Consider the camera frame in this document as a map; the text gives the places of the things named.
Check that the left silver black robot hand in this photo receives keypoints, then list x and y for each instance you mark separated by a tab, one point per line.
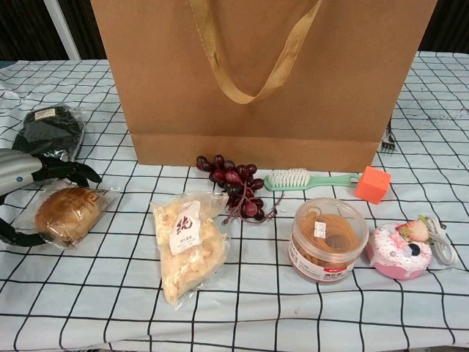
18	168

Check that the bread bun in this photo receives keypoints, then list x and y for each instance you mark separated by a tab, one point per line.
66	216

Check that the pale snack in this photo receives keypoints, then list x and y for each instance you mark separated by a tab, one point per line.
187	249

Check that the purple grape bunch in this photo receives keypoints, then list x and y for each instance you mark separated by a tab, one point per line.
231	177

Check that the brown round cup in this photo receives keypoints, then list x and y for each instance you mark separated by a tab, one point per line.
326	242

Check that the brown paper bag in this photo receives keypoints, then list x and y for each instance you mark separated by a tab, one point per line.
256	128

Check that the black item in clear packet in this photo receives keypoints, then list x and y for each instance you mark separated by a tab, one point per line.
51	132

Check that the green brush white bristles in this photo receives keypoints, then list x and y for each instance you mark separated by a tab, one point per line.
293	181

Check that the orange cube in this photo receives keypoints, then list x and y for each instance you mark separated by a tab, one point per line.
372	185

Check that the metal fork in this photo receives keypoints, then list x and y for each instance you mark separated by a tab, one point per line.
387	141

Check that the pink frosted donut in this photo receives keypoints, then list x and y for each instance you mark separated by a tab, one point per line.
397	256

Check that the white partition frame post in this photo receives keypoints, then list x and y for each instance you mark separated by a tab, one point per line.
64	29

